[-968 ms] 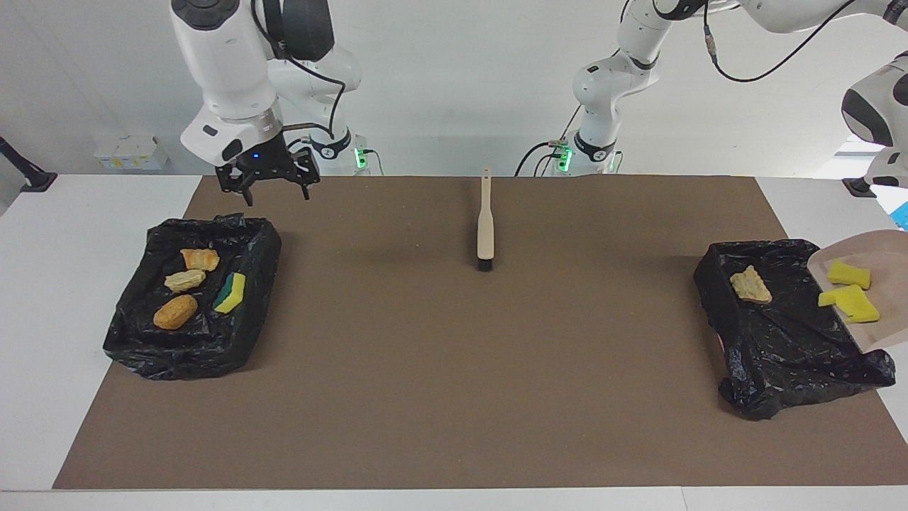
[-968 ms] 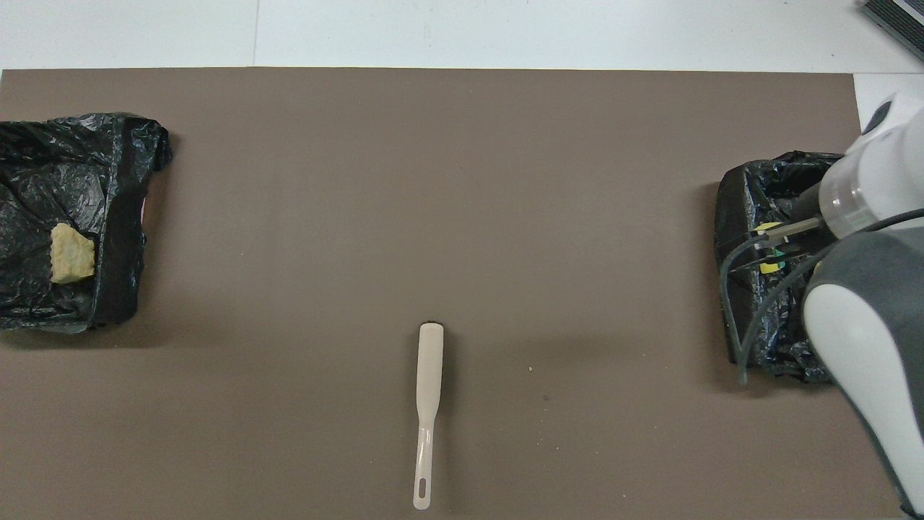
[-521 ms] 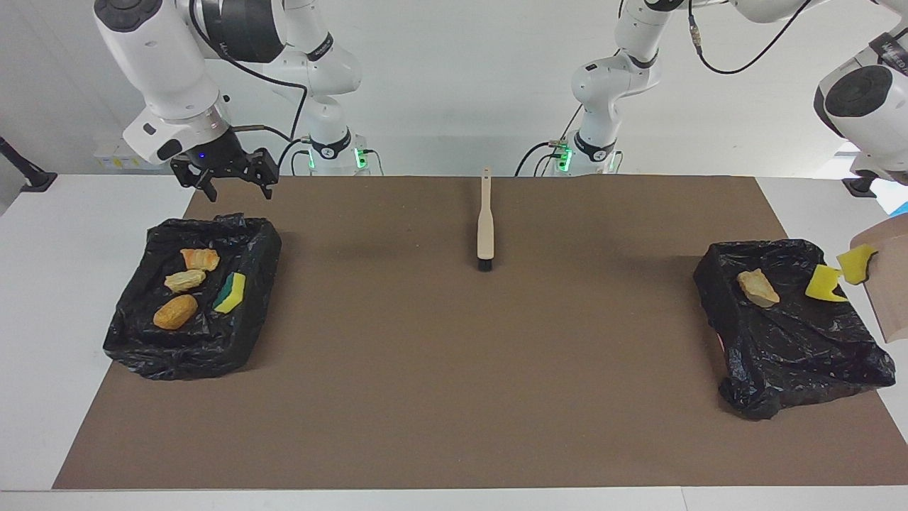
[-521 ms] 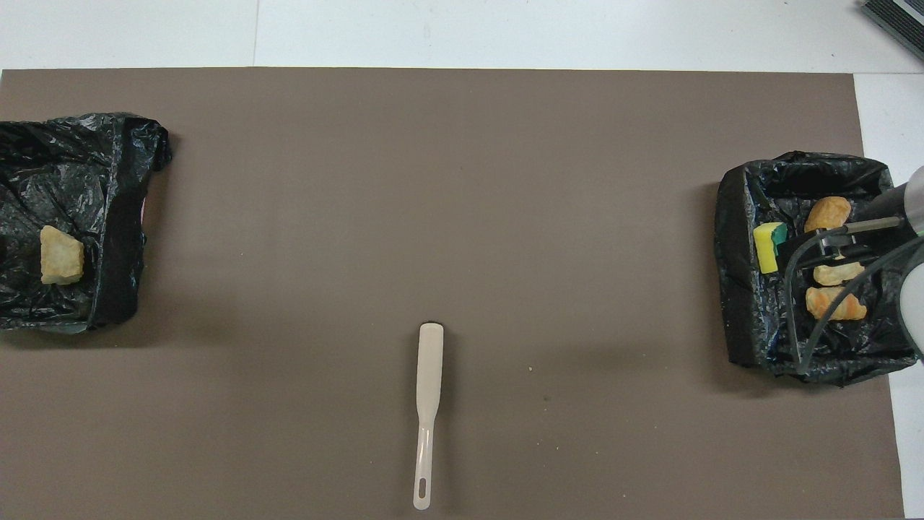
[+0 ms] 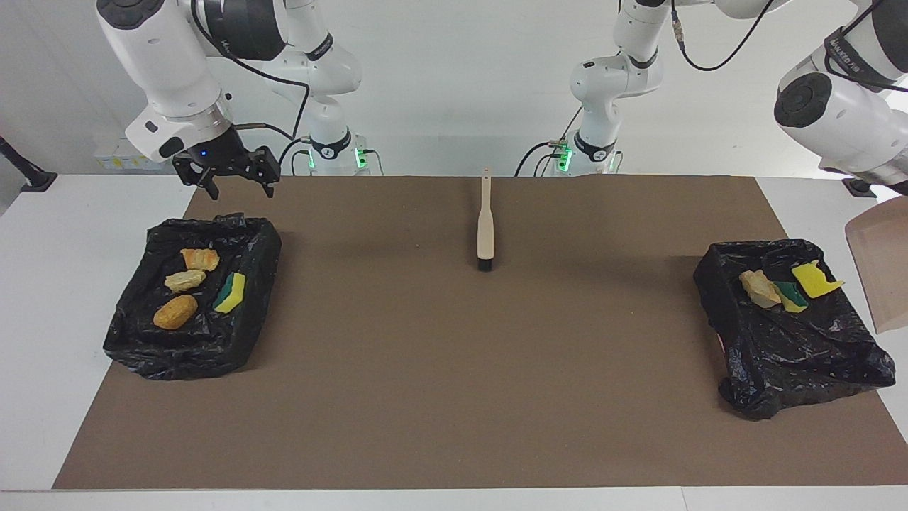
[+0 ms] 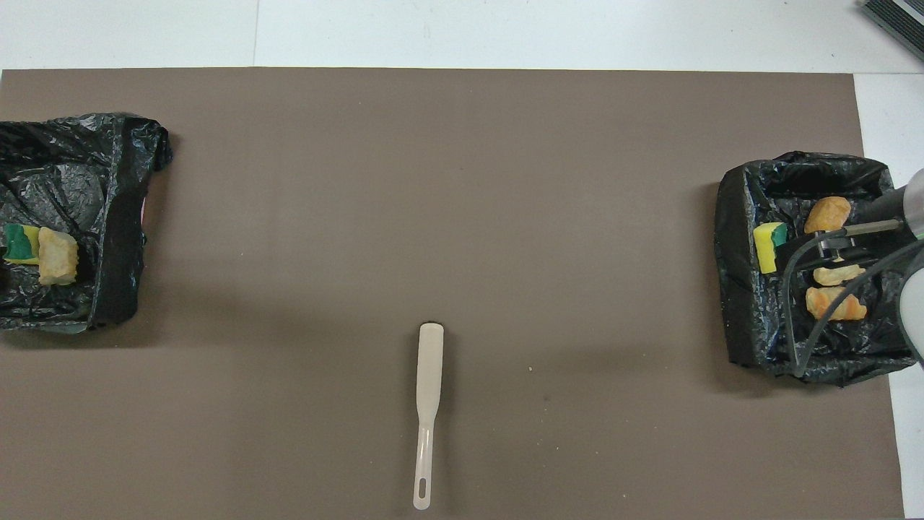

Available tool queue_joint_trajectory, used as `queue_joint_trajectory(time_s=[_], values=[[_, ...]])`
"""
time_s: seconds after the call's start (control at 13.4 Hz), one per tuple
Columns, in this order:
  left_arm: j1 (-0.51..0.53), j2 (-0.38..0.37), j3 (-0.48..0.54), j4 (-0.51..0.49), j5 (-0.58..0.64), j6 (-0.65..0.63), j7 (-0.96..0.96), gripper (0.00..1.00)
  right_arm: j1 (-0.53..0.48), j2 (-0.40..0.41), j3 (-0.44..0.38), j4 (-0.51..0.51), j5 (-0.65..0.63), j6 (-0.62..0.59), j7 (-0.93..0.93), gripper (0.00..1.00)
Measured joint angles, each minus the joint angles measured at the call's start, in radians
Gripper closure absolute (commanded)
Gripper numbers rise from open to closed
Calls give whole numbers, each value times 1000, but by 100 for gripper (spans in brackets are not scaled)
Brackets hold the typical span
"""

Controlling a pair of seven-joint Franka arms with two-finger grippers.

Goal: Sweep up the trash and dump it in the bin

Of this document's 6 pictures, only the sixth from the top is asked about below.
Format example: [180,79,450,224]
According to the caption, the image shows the brown oval croquette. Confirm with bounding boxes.
[803,196,853,235]

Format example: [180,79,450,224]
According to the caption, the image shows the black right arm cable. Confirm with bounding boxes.
[783,230,924,378]

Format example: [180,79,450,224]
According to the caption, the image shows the striped orange croissant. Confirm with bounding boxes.
[806,286,868,322]

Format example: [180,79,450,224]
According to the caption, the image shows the beige hand brush black bristles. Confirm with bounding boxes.
[412,323,445,511]

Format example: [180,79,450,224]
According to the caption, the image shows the brown table mat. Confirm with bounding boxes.
[0,67,907,520]

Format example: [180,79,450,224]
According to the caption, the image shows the pale toast piece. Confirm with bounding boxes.
[38,227,80,287]

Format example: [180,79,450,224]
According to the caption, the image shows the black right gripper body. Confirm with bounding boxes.
[816,217,907,265]

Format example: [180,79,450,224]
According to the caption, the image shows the dark ribbed grille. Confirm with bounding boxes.
[860,0,924,62]

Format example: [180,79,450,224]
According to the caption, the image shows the black bag lined bin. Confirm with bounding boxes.
[715,150,924,387]
[0,112,174,334]

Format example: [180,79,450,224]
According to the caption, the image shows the small yellow sponge wedge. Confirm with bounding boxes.
[3,223,42,266]

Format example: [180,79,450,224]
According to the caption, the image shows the pale lumpy bread piece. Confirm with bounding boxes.
[814,264,866,287]

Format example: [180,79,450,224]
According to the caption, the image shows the yellow green-backed sponge block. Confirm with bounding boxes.
[753,222,790,274]

